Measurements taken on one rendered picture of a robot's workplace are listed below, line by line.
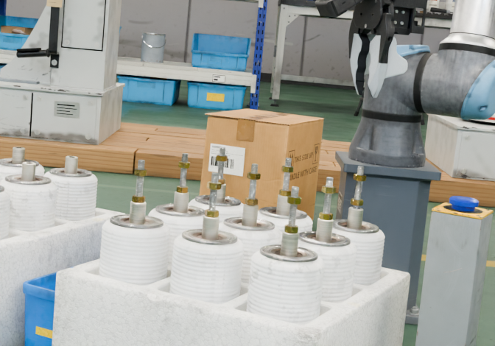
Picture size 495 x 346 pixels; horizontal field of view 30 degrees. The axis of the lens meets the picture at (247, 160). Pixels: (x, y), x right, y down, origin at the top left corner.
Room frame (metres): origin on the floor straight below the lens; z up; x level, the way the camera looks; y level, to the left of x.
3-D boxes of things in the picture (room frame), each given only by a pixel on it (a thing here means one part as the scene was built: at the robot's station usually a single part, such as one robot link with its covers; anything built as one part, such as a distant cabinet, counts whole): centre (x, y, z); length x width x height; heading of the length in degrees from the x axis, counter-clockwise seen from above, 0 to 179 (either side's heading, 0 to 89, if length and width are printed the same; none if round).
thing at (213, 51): (6.11, 0.24, 0.36); 0.50 x 0.38 x 0.21; 1
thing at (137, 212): (1.27, 0.15, 0.26); 0.02 x 0.02 x 0.03
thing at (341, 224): (1.38, -0.17, 0.25); 0.08 x 0.08 x 0.01
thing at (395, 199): (1.82, -0.27, 0.15); 0.19 x 0.19 x 0.30; 0
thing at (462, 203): (1.26, -0.30, 0.32); 0.04 x 0.04 x 0.02
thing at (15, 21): (6.11, 1.55, 0.36); 0.50 x 0.38 x 0.21; 0
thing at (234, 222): (1.33, -0.01, 0.25); 0.08 x 0.08 x 0.01
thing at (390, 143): (1.82, -0.27, 0.35); 0.15 x 0.15 x 0.10
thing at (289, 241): (1.17, -0.06, 0.26); 0.02 x 0.02 x 0.03
